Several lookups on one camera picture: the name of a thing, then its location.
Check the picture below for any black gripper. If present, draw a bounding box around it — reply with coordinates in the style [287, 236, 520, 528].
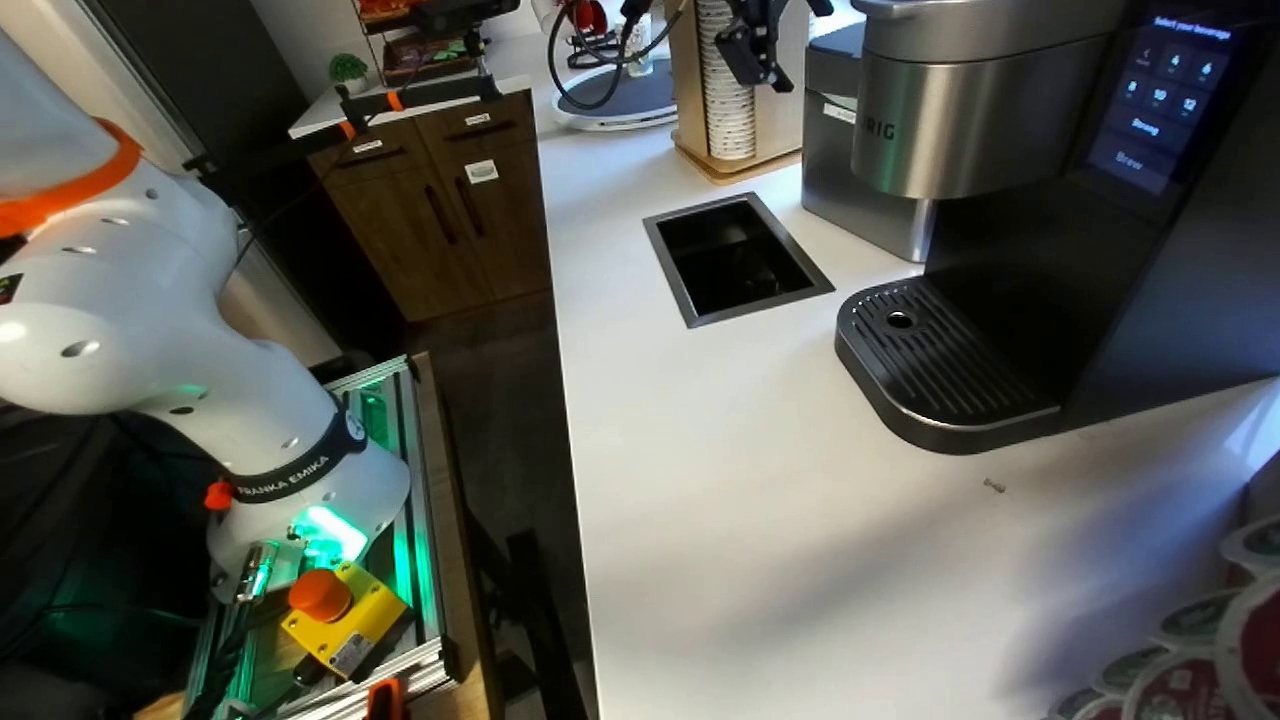
[714, 0, 791, 92]

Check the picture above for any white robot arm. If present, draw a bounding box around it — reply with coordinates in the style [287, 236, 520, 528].
[0, 37, 412, 598]

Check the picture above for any right stack of paper cups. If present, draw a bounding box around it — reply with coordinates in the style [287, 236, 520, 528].
[696, 0, 757, 164]

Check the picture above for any wooden cup dispenser stand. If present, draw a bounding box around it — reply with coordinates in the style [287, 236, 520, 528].
[667, 0, 809, 178]

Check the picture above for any round blue tray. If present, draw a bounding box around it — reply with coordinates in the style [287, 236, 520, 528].
[558, 59, 678, 131]

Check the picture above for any steel-rimmed counter trash chute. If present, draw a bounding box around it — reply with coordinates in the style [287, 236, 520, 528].
[646, 193, 834, 328]

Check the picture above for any brown wooden cabinet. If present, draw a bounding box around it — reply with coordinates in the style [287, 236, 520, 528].
[307, 92, 550, 324]

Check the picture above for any black silver coffee machine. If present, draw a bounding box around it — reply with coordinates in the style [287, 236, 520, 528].
[838, 0, 1280, 452]

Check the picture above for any yellow emergency stop box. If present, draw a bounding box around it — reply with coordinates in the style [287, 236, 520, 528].
[279, 565, 409, 682]

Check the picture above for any coffee pod carousel rack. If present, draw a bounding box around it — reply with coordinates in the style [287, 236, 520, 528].
[1042, 457, 1280, 720]

